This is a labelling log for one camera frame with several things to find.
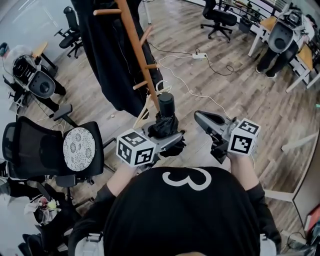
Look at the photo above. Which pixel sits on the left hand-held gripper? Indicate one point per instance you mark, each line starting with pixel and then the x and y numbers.
pixel 135 150

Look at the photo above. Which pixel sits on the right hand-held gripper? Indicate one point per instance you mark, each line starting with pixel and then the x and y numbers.
pixel 241 145

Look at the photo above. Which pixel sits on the black umbrella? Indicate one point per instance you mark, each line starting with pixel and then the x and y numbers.
pixel 166 105

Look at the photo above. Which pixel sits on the brown wooden coat rack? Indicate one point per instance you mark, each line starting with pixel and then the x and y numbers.
pixel 135 45

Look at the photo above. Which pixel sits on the person's left forearm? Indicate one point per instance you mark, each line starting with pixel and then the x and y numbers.
pixel 123 178

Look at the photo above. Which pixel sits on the person's right forearm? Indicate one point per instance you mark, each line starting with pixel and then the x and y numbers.
pixel 243 172

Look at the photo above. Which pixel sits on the black hanging coat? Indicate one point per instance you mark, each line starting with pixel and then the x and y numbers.
pixel 107 55

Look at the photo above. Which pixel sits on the light wooden clothes hanger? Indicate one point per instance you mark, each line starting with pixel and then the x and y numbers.
pixel 142 112

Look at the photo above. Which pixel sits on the white power strip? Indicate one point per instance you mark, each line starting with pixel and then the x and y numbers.
pixel 199 56

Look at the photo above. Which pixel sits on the round patterned seat cushion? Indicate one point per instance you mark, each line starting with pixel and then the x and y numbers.
pixel 79 148

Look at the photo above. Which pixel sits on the person's black shirt torso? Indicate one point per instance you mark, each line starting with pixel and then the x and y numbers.
pixel 180 220

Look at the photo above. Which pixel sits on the dark waste bin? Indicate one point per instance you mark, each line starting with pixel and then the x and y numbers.
pixel 245 25

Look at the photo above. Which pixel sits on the wooden desk with white legs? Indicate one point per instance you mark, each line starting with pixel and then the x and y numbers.
pixel 268 22

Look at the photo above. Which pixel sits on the dark desk with white legs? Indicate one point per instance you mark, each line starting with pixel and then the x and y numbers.
pixel 310 187

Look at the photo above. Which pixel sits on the white table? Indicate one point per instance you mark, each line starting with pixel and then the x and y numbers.
pixel 148 12

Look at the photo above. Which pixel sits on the yellow plush toy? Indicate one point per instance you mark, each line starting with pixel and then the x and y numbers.
pixel 52 205

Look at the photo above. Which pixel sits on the black mesh office chair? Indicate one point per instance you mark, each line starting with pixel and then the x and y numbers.
pixel 27 147

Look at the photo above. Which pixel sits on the red book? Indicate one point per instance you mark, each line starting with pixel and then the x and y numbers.
pixel 313 217

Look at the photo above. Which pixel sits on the black chair with bag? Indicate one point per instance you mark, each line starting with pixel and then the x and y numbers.
pixel 50 225

